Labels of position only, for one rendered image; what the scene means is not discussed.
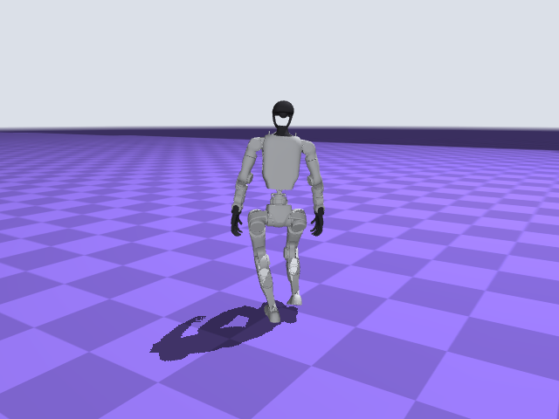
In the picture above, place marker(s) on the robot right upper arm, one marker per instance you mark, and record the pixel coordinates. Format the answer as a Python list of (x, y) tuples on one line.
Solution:
[(309, 150)]

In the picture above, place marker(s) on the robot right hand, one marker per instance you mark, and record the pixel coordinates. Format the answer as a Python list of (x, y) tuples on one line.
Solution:
[(319, 222)]

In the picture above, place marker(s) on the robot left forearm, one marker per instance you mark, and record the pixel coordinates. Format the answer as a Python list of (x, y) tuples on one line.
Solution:
[(239, 196)]

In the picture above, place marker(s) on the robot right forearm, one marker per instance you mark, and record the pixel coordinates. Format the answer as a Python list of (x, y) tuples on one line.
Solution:
[(318, 196)]

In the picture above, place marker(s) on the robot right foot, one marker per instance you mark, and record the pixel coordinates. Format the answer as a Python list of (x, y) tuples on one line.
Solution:
[(295, 300)]

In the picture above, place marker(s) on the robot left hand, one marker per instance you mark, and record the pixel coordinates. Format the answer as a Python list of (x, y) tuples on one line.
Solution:
[(235, 220)]

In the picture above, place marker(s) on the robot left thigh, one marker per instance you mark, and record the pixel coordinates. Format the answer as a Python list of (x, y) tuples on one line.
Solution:
[(257, 220)]

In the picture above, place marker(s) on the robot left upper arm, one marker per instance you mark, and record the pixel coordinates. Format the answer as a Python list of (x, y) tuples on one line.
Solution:
[(254, 145)]

